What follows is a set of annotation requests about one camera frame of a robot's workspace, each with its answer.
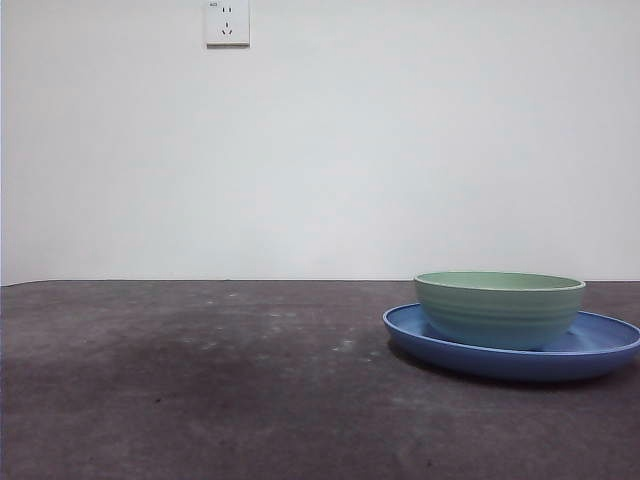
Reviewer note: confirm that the green ribbed bowl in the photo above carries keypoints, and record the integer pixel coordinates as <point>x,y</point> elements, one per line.
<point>500,315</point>

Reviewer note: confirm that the blue round plate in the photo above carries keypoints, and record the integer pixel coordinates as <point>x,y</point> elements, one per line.
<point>500,367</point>

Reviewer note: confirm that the white wall power socket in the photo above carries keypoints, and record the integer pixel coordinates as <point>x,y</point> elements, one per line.
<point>228,25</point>

